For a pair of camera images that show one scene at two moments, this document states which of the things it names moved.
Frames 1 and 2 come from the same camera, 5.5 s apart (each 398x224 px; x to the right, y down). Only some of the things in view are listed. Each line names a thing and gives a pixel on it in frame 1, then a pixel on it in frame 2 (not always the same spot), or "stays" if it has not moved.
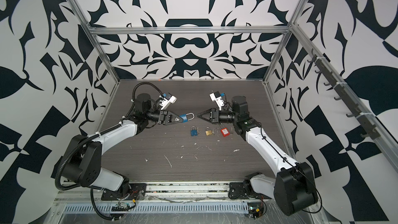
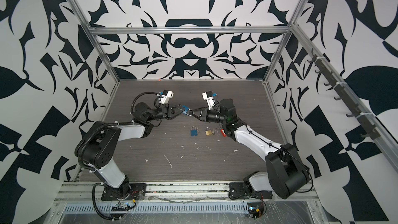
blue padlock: x=184 y=117 -> x=186 y=109
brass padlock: x=208 y=131 stays
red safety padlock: x=225 y=131 stays
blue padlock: x=194 y=131 stays
